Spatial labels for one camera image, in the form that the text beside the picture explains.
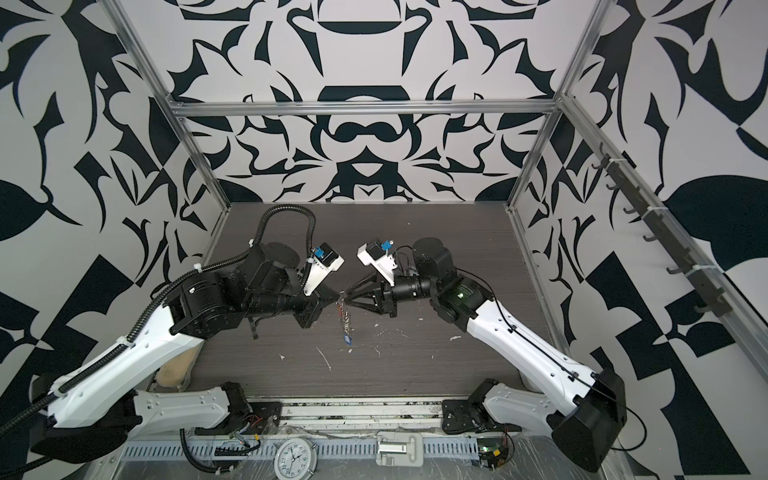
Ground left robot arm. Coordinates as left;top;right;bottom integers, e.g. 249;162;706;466
1;204;343;479

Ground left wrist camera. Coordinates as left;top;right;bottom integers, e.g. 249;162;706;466
302;243;344;297

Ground wooden brush block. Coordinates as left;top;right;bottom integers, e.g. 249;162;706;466
155;345;201;390

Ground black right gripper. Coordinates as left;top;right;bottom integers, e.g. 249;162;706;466
349;269;444;320

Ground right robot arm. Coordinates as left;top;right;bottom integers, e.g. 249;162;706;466
345;237;634;473

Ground white alarm clock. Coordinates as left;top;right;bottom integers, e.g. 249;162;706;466
273;438;318;480

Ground silver metal latch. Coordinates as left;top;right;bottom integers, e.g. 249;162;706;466
375;431;424;468

